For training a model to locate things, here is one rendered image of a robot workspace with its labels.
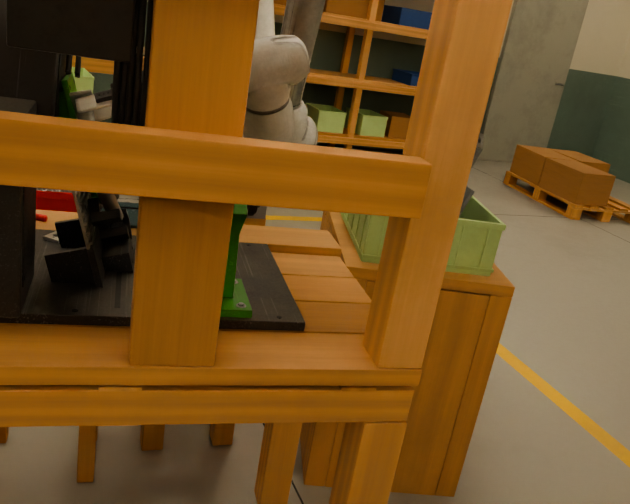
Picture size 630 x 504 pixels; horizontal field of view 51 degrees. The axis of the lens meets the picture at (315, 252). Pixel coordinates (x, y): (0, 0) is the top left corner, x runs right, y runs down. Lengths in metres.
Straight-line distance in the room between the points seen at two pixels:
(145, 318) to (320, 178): 0.36
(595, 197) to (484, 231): 4.79
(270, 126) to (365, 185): 0.42
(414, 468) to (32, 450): 1.25
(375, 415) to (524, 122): 7.86
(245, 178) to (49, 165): 0.26
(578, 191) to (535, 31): 2.78
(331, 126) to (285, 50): 5.76
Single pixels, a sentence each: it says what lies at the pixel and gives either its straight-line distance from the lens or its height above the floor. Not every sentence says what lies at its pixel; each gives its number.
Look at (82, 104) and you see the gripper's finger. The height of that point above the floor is 1.24.
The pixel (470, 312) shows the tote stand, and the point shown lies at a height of 0.69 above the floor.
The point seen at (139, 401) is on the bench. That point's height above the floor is 0.81.
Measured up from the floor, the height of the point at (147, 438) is 0.05.
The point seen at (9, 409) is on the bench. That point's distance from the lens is 1.19.
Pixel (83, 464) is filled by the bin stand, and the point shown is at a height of 0.07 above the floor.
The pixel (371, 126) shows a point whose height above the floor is 0.37.
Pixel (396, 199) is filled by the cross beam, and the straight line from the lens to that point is 1.04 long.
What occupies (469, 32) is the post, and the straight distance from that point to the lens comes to 1.08.
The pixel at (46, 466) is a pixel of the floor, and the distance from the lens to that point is 2.34.
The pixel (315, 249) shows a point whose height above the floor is 0.89.
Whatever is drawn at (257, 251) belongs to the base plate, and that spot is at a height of 0.90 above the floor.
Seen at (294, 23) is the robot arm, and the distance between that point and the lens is 1.88.
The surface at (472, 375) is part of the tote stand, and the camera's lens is 2.17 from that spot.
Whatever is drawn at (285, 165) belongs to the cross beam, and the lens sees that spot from 0.97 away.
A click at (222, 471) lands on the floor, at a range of 2.32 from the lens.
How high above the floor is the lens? 1.47
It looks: 20 degrees down
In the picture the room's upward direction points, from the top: 10 degrees clockwise
